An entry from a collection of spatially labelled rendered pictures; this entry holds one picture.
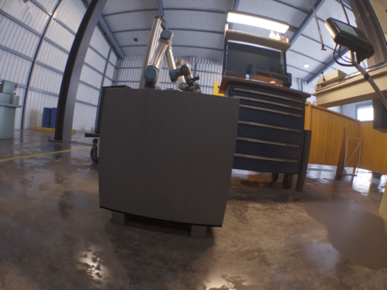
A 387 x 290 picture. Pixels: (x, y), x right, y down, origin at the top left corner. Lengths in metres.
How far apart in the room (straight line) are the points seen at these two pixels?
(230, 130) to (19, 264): 0.84
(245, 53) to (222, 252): 2.07
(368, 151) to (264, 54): 3.13
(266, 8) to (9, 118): 11.73
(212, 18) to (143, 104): 10.90
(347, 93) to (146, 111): 1.98
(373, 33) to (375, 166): 2.62
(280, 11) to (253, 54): 9.03
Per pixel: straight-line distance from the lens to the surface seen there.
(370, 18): 2.74
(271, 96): 1.55
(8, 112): 4.34
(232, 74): 1.54
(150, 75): 1.42
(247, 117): 1.44
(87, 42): 4.37
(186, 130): 0.58
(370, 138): 4.29
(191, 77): 1.47
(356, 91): 2.03
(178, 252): 0.62
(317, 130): 3.36
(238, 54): 2.19
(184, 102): 0.59
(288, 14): 11.37
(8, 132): 4.37
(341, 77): 2.30
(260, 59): 2.24
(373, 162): 4.20
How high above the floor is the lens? 0.41
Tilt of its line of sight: 3 degrees down
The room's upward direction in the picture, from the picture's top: 6 degrees clockwise
